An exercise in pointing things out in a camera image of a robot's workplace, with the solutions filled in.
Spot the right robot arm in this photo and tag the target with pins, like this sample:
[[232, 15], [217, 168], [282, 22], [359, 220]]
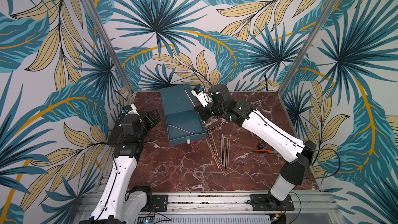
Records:
[[298, 154]]

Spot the teal drawer cabinet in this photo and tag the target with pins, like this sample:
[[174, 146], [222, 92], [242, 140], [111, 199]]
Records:
[[175, 101]]

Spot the teal top drawer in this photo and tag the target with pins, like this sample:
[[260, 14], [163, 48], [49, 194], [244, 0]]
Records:
[[189, 120]]

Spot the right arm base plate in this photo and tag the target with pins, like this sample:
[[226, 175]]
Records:
[[265, 202]]

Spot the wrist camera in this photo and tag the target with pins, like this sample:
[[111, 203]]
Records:
[[199, 92], [130, 109]]

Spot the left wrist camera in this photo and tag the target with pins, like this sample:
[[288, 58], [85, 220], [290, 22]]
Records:
[[130, 109]]

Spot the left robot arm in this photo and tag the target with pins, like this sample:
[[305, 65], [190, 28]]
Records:
[[118, 205]]

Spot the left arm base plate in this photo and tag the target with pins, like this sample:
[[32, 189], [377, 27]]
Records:
[[157, 203]]

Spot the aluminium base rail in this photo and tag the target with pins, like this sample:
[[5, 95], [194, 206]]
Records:
[[228, 207]]

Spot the dark pencil near cabinet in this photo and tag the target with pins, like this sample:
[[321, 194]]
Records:
[[211, 128]]

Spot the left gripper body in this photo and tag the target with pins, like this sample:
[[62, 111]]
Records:
[[145, 124]]

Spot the small circuit board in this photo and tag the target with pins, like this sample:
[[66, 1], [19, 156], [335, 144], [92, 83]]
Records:
[[145, 220]]

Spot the pink pencil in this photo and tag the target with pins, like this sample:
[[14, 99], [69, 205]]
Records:
[[180, 129], [189, 98]]

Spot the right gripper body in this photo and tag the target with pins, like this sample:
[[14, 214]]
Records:
[[201, 107]]

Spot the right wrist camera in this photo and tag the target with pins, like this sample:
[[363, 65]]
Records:
[[199, 92]]

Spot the orange handled tool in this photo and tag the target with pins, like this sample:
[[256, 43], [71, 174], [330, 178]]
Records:
[[273, 152]]

